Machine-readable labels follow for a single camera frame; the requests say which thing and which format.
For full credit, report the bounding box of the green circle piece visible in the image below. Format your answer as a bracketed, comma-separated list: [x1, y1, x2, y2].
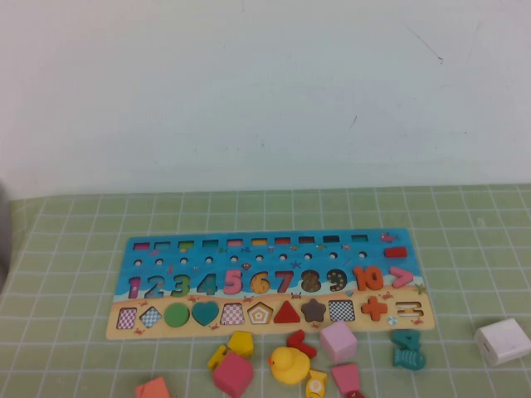
[163, 302, 191, 329]

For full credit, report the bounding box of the pink number five piece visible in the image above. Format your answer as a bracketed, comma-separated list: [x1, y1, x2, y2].
[223, 269, 244, 296]

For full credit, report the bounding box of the pink trapezoid block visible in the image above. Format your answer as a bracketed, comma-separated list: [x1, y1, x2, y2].
[330, 362, 361, 396]

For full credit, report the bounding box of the dark pink square block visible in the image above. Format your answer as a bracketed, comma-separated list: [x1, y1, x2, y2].
[212, 351, 255, 398]

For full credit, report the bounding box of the pink greater-than sign piece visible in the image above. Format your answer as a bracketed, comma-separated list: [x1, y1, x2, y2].
[389, 267, 415, 290]

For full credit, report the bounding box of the yellow flat wooden piece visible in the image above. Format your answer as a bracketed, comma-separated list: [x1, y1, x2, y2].
[207, 344, 229, 372]

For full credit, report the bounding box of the white plastic charger block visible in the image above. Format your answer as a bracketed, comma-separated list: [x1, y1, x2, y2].
[474, 318, 531, 366]

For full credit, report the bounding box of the orange wooden block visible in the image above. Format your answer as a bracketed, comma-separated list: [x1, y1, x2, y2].
[134, 376, 171, 398]

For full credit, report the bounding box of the yellow fish piece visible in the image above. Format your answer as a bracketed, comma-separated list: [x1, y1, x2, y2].
[304, 369, 329, 398]

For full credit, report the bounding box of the teal heart piece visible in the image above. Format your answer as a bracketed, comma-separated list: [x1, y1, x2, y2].
[191, 301, 220, 328]

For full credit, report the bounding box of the brown star piece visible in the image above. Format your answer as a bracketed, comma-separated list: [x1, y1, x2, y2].
[300, 298, 329, 323]

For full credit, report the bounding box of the teal number four piece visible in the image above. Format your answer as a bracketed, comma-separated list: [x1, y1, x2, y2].
[389, 328, 422, 352]

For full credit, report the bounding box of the yellow pentagon block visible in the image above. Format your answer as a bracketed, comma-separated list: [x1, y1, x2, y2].
[227, 330, 255, 359]

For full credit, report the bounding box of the green checked tablecloth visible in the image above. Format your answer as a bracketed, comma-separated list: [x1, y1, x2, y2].
[0, 184, 531, 398]

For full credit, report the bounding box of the red number piece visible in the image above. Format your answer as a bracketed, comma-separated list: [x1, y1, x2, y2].
[285, 329, 319, 360]

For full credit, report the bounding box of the orange number ten piece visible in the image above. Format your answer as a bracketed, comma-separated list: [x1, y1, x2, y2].
[353, 265, 385, 292]

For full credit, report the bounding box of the red triangle piece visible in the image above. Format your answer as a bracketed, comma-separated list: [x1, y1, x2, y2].
[273, 299, 301, 325]

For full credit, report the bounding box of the light pink cube block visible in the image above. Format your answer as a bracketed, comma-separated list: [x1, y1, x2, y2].
[319, 320, 358, 365]

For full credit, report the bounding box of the yellow rubber duck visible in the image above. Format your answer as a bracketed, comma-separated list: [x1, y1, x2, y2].
[267, 346, 311, 386]

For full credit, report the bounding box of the wooden number puzzle board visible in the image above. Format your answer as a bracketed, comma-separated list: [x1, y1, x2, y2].
[105, 226, 436, 342]

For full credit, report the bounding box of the orange plus sign piece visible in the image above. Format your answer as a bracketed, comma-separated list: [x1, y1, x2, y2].
[359, 295, 389, 323]

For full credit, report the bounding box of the teal fish piece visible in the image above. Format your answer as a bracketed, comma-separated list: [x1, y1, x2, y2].
[392, 347, 427, 370]

